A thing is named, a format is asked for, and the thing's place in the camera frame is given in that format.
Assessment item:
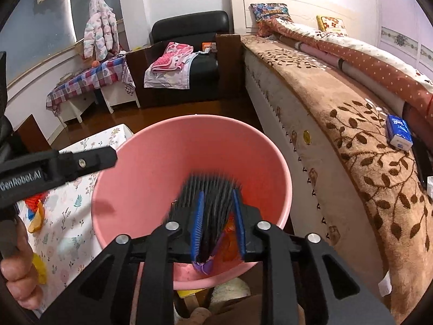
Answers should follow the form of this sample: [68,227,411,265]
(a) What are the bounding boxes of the white cloth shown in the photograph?
[208,278,252,308]

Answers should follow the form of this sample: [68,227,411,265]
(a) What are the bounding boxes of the person's left hand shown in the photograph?
[0,223,43,310]

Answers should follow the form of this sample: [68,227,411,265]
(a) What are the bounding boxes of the lilac wardrobe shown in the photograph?
[374,0,433,82]

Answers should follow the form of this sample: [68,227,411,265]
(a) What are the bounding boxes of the pink folded blanket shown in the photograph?
[150,41,194,73]

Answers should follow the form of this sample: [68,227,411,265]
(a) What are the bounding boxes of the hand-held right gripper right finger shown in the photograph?
[233,190,396,325]

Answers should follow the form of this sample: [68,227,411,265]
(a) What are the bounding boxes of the yellow foil wrapper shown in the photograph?
[32,253,48,285]

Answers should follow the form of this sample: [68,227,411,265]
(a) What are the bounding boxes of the white bed mattress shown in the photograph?
[244,51,391,307]

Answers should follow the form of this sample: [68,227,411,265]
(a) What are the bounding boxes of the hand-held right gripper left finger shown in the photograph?
[39,191,205,325]

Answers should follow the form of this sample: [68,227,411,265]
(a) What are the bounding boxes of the white low table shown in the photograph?
[56,81,141,124]

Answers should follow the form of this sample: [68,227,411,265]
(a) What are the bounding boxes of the colourful cartoon pillow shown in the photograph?
[250,3,293,38]

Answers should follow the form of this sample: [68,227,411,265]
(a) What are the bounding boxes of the dark window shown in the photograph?
[0,0,119,85]

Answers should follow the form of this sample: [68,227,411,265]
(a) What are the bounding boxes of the yellow floral pillow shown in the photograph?
[316,15,349,36]

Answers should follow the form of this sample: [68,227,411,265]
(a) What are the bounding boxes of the blue tissue pack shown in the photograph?
[386,114,414,151]

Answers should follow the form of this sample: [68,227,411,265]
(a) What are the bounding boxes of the floral bear print tablecloth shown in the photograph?
[15,124,132,315]

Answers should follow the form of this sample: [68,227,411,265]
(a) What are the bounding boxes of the pink plastic bucket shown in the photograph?
[92,115,293,290]

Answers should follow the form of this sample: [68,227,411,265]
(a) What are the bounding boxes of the orange plastic bag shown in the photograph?
[220,215,242,263]

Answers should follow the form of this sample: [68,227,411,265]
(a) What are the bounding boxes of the purple cloth bundle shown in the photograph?
[192,255,215,275]

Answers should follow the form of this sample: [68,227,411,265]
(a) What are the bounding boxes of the pastel puffer jacket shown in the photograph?
[83,0,117,60]

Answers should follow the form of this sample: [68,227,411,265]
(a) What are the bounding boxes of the red dotted quilt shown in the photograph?
[257,17,433,126]

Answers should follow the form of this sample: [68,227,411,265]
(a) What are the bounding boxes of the red foam net sleeve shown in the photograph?
[24,193,48,212]

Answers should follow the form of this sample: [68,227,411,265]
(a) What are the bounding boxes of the plaid-covered side table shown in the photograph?
[46,56,136,111]

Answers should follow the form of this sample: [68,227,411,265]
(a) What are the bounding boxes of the white paper slip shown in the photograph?
[378,271,393,297]

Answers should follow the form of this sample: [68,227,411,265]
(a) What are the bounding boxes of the black leather armchair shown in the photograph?
[126,10,242,109]

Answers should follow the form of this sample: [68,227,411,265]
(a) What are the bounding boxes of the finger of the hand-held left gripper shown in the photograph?
[47,146,118,185]

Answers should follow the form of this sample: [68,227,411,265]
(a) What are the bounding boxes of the black foam net sleeve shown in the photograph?
[166,174,244,265]

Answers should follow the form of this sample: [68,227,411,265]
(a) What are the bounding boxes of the bed with floral quilts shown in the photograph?
[241,34,433,322]

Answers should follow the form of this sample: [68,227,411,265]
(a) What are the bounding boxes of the pink clothes on armchair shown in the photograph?
[144,52,197,90]

